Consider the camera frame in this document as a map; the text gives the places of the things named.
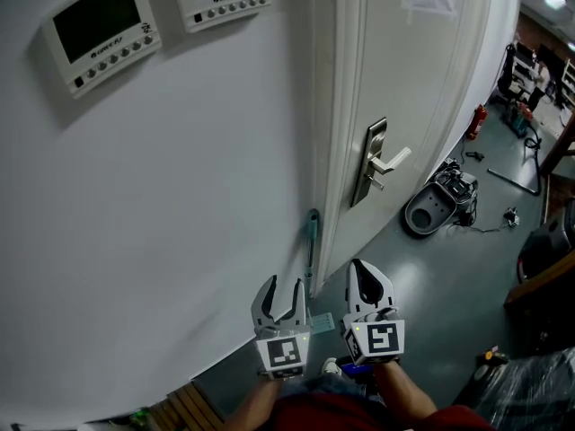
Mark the red fire extinguisher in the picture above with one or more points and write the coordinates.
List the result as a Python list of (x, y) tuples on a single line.
[(477, 121)]

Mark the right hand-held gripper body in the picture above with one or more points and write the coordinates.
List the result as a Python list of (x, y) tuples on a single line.
[(376, 337)]

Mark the wooden furniture frame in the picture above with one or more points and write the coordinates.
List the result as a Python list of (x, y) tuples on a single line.
[(559, 146)]

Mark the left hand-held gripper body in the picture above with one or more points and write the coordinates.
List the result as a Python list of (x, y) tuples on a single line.
[(282, 350)]

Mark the yellow black tool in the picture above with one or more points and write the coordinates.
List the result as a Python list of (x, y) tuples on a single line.
[(490, 361)]

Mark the black round appliance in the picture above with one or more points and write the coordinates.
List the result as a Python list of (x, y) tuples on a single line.
[(545, 245)]

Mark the wooden slat pallet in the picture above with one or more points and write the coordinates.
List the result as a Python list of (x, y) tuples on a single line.
[(197, 404)]

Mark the person's left forearm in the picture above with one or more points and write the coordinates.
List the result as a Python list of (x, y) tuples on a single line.
[(256, 402)]

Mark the plastic wrapped bundle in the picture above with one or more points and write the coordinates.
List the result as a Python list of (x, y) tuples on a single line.
[(525, 389)]

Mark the person's red shirt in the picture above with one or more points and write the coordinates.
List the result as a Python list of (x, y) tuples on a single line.
[(355, 413)]

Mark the person's blue jeans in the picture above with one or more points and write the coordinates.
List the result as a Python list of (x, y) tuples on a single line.
[(332, 386)]

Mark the teal mop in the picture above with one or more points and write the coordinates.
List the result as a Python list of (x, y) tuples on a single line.
[(311, 240)]

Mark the large white wall control panel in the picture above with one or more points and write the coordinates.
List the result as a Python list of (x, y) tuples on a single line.
[(101, 29)]

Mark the person's white shoe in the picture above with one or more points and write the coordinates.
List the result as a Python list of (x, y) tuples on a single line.
[(330, 366)]

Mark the white door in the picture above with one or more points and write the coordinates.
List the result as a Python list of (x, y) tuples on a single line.
[(404, 83)]

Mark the teal cart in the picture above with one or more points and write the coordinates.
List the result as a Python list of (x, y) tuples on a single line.
[(516, 121)]

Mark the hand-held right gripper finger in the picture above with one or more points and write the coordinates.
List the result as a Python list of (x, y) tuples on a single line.
[(382, 285), (355, 290)]

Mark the power adapter plug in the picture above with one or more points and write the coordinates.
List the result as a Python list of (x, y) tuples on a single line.
[(512, 216)]

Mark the black hand tool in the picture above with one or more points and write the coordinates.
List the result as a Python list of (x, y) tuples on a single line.
[(474, 154)]

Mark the person's right forearm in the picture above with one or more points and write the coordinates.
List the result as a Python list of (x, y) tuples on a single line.
[(402, 393)]

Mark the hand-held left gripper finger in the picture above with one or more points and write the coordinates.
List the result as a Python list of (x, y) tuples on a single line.
[(261, 301), (298, 301)]

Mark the white shelf rack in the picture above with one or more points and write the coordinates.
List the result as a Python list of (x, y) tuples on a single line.
[(524, 67)]

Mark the grey floor cleaning machine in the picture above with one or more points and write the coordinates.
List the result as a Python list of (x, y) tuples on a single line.
[(438, 202)]

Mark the metal vacuum tube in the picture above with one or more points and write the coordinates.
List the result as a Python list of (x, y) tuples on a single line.
[(514, 181)]

